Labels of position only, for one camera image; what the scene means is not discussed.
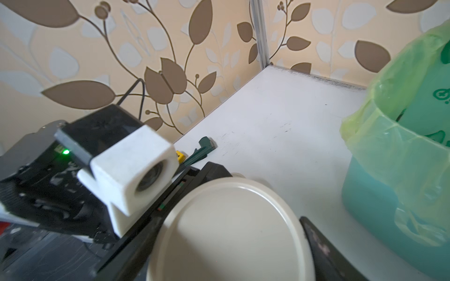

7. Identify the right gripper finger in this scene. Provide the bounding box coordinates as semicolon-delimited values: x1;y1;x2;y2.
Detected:
300;217;368;281

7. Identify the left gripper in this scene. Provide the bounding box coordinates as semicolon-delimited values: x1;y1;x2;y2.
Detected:
1;121;230;281

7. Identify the green plastic trash bin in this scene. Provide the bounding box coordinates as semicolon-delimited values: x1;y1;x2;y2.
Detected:
342;158;450;281

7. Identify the beige-lid jar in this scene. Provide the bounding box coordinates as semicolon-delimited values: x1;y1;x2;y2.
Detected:
146;177;315;281

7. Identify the yellow-green bin liner bag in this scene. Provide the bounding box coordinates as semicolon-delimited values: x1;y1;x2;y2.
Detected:
340;22;450;247

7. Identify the yellow tape measure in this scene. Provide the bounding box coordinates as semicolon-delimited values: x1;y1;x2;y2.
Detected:
176;151;186;164

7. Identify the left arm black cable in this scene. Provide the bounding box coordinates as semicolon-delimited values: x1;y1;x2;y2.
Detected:
115;78;147;122

